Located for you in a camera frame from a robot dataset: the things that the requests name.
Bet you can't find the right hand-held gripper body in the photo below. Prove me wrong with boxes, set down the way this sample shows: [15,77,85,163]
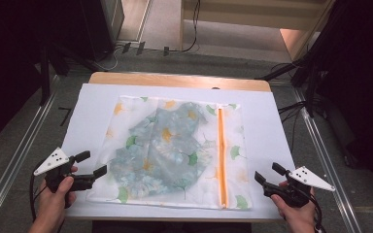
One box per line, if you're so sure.
[262,166,336,209]

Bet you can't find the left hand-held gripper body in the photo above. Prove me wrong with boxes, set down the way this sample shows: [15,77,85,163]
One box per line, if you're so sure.
[33,147,95,194]

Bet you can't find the leaf print mesh laundry bag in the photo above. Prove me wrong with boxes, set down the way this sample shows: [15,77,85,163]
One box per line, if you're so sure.
[86,94,254,211]

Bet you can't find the person's right hand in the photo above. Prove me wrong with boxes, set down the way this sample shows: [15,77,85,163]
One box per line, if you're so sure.
[270,180,318,228]

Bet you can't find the person's left hand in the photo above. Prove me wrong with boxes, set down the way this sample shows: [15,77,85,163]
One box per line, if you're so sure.
[29,165,79,227]

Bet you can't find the white table sheet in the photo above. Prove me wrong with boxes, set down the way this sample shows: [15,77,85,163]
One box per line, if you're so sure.
[60,83,296,221]

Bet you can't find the blue-grey tie-dye garment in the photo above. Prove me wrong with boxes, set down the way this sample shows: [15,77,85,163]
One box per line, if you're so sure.
[109,102,216,199]

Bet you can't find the black metal stand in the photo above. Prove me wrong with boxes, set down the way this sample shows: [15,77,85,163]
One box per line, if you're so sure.
[255,57,322,118]
[38,42,98,107]

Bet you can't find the wooden table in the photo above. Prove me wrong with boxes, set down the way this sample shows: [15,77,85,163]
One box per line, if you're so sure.
[87,71,272,93]

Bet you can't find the dark cabinet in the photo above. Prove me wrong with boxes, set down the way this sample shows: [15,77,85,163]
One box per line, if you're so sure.
[77,0,125,62]

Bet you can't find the light wooden shelf unit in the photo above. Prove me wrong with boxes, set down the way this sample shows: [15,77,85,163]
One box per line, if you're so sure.
[178,0,336,62]

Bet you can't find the aluminium floor rail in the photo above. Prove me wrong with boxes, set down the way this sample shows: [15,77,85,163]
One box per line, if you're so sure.
[0,74,61,229]
[291,86,363,233]

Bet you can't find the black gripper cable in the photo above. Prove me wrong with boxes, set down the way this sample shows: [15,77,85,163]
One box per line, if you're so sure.
[310,190,326,233]
[28,166,48,224]

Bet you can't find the black floor cables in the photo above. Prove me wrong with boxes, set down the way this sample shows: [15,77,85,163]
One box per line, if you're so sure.
[277,100,307,153]

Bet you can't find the black hanging cable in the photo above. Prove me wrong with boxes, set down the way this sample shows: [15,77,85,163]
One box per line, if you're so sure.
[168,0,202,54]

